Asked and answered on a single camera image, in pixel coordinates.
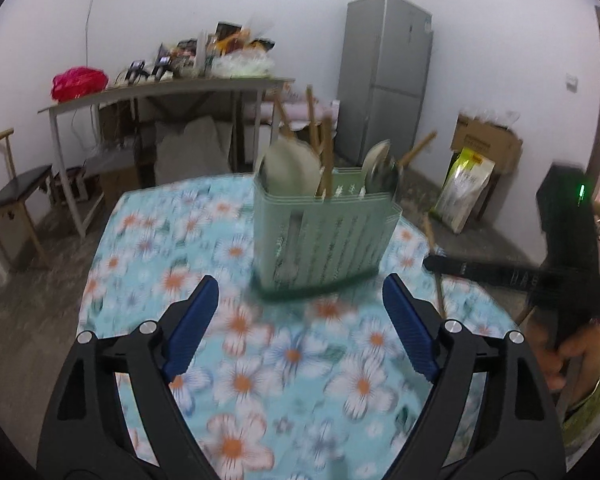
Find metal spoon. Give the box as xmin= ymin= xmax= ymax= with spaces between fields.
xmin=362 ymin=140 xmax=399 ymax=196

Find single wooden chopstick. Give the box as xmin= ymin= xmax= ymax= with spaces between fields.
xmin=273 ymin=90 xmax=297 ymax=139

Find green fuzzy sleeve forearm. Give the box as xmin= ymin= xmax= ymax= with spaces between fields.
xmin=562 ymin=378 xmax=600 ymax=455

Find person's right hand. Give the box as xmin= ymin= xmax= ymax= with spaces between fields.
xmin=526 ymin=312 xmax=600 ymax=408

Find yellow green rice bag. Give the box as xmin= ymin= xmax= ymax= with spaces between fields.
xmin=431 ymin=148 xmax=495 ymax=234

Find floral blue tablecloth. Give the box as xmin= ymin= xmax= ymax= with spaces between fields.
xmin=76 ymin=173 xmax=531 ymax=480

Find green plastic utensil holder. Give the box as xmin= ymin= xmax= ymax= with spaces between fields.
xmin=252 ymin=168 xmax=402 ymax=300

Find wooden chair black seat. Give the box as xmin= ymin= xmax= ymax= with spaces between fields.
xmin=0 ymin=129 xmax=53 ymax=268

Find cardboard box under desk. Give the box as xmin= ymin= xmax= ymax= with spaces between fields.
xmin=99 ymin=166 xmax=140 ymax=209

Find grey refrigerator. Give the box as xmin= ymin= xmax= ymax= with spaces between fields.
xmin=335 ymin=0 xmax=434 ymax=165

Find grey cushion under desk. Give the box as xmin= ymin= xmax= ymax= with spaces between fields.
xmin=154 ymin=116 xmax=232 ymax=185

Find red plastic bag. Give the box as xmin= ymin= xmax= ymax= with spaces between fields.
xmin=50 ymin=66 xmax=109 ymax=103

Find cardboard box by wall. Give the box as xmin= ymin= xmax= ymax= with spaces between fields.
xmin=450 ymin=113 xmax=524 ymax=221

